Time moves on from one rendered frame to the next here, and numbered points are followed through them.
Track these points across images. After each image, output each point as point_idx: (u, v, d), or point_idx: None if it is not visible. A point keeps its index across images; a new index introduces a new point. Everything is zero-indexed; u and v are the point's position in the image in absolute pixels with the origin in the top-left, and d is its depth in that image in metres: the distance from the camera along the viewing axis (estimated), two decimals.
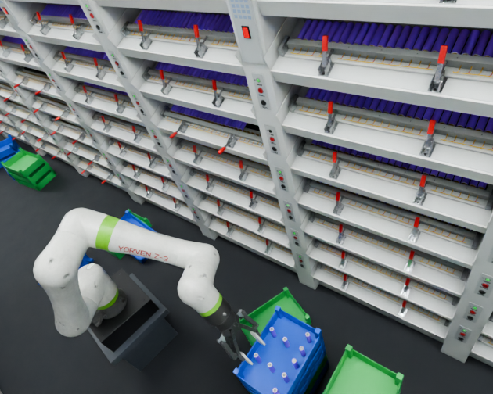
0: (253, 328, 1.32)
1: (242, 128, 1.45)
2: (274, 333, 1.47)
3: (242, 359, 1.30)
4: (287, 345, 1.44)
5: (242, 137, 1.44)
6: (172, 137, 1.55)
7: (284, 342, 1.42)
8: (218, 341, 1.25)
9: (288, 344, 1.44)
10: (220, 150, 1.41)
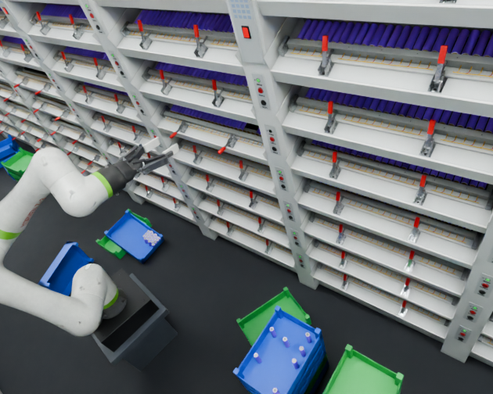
0: (138, 148, 1.33)
1: (242, 128, 1.45)
2: (274, 333, 1.47)
3: (170, 152, 1.29)
4: (287, 345, 1.44)
5: (242, 137, 1.44)
6: (172, 137, 1.55)
7: (284, 342, 1.42)
8: (143, 172, 1.22)
9: (288, 344, 1.44)
10: (220, 150, 1.41)
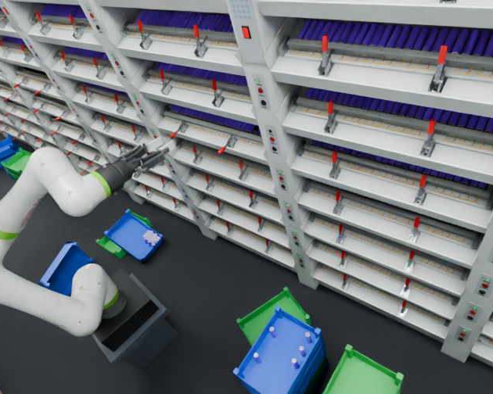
0: (140, 148, 1.32)
1: (242, 128, 1.45)
2: (274, 333, 1.47)
3: (166, 148, 1.30)
4: None
5: (242, 137, 1.44)
6: (172, 137, 1.55)
7: (247, 129, 1.43)
8: (142, 170, 1.22)
9: (253, 124, 1.45)
10: (220, 150, 1.41)
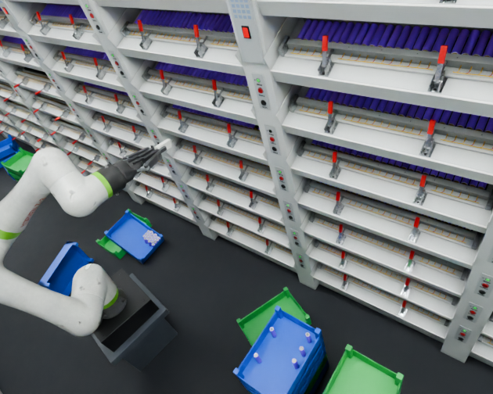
0: (148, 149, 1.31)
1: (244, 125, 1.45)
2: (274, 333, 1.47)
3: (163, 147, 1.33)
4: None
5: (245, 133, 1.44)
6: (180, 112, 1.54)
7: (250, 126, 1.44)
8: (146, 170, 1.23)
9: None
10: (229, 126, 1.41)
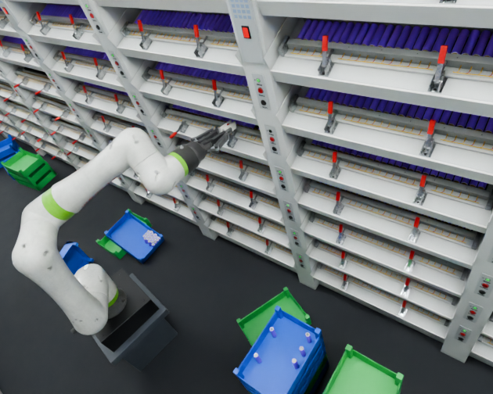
0: (213, 130, 1.38)
1: (245, 125, 1.45)
2: (274, 333, 1.47)
3: (229, 128, 1.38)
4: None
5: (245, 133, 1.44)
6: (172, 137, 1.55)
7: (250, 126, 1.44)
8: (217, 150, 1.30)
9: None
10: None
